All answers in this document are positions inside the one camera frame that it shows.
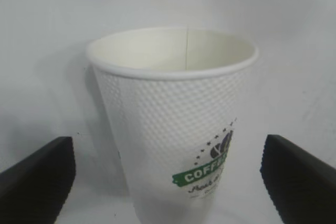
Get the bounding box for white paper coffee cup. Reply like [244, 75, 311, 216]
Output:
[84, 26, 260, 224]

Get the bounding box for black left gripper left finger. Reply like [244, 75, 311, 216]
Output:
[0, 136, 77, 224]

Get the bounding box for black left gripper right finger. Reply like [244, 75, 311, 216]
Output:
[259, 134, 336, 224]

